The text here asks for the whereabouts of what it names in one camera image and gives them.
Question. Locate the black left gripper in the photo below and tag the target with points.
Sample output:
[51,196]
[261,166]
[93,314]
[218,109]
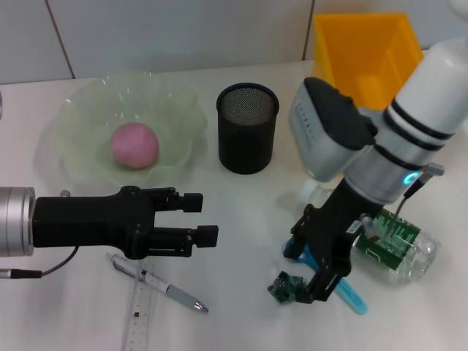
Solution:
[84,221]

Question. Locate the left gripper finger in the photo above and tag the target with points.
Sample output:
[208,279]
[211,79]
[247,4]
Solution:
[207,235]

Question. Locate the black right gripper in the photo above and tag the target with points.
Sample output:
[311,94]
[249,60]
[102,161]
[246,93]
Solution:
[332,226]

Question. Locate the green plastic wrapper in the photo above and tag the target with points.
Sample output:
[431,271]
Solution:
[283,289]

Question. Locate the pink peach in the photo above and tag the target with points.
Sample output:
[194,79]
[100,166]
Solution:
[134,145]

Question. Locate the clear water bottle green label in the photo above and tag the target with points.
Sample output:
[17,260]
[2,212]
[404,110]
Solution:
[406,252]

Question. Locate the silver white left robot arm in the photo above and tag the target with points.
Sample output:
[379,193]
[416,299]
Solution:
[14,219]

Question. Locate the blue scissors with sheath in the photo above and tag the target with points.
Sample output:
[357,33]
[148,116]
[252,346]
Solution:
[356,301]

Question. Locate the grey silver ballpoint pen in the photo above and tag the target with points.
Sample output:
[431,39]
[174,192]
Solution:
[183,297]

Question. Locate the black mesh pen cup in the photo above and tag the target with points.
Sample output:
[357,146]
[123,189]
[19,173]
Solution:
[246,146]

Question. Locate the clear plastic ruler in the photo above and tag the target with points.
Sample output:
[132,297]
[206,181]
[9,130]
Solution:
[140,321]

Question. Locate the pale green glass fruit plate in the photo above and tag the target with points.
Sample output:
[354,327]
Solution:
[91,109]

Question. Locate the silver left gripper connector stud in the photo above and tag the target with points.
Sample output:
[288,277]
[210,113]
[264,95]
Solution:
[66,192]

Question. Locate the yellow plastic bin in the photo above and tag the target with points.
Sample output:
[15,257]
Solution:
[351,47]

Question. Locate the silver black wrist camera box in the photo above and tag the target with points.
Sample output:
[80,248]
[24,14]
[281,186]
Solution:
[321,146]

